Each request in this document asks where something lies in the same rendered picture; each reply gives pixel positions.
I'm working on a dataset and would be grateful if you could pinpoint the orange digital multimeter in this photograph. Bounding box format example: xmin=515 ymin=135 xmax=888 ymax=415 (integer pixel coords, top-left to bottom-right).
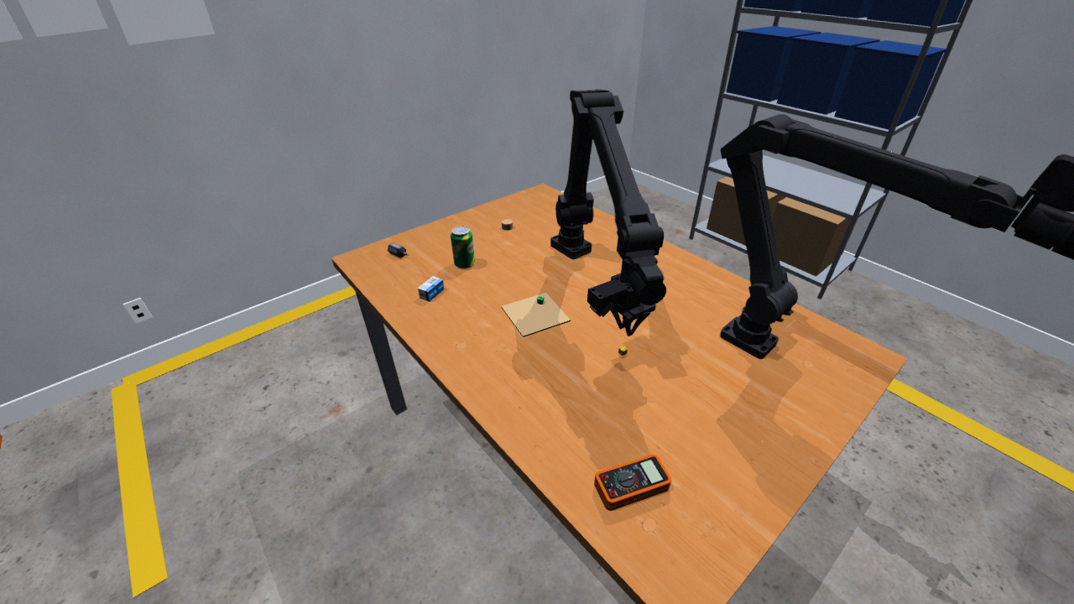
xmin=594 ymin=455 xmax=671 ymax=510

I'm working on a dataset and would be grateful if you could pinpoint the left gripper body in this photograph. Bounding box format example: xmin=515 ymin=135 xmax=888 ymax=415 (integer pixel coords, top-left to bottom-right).
xmin=1051 ymin=221 xmax=1074 ymax=260

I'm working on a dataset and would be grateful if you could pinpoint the beige flat mat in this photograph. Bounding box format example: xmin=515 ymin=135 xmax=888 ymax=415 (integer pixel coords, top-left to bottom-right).
xmin=500 ymin=293 xmax=571 ymax=337

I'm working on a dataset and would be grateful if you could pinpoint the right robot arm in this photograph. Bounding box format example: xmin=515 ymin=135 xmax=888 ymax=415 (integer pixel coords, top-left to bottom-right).
xmin=550 ymin=89 xmax=666 ymax=317

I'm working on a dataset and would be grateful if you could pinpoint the green soda can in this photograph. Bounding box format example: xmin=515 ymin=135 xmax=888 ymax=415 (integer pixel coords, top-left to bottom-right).
xmin=451 ymin=226 xmax=475 ymax=268

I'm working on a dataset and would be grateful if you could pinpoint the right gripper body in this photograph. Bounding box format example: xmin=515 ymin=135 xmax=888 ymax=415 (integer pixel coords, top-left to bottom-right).
xmin=613 ymin=276 xmax=656 ymax=320

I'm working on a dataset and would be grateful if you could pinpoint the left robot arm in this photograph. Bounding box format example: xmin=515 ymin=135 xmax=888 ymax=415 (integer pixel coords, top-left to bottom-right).
xmin=720 ymin=114 xmax=1074 ymax=357

